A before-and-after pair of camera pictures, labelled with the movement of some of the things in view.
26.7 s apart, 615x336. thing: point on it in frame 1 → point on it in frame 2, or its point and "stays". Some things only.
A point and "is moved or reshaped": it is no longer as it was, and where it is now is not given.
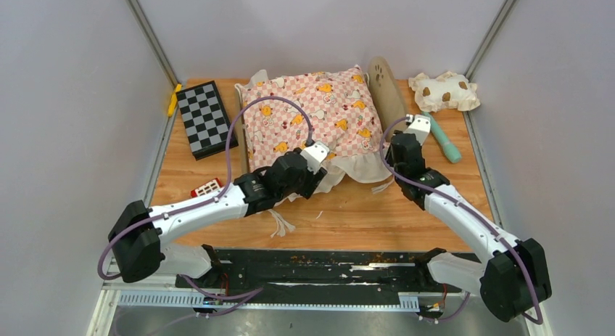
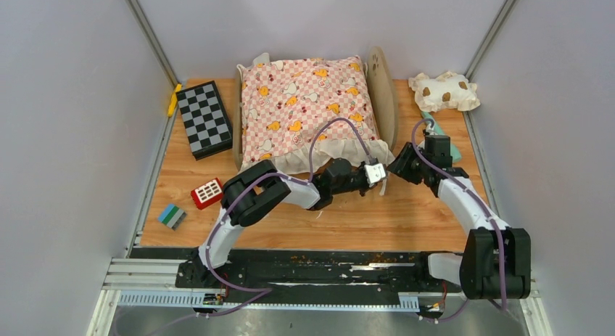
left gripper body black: x=307 y=184 → x=357 y=183
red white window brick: x=211 y=186 stays
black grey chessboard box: x=205 y=119 stays
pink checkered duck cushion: x=282 y=110 is moved or reshaped
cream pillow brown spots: x=447 y=89 stays
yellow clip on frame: x=173 y=103 stays
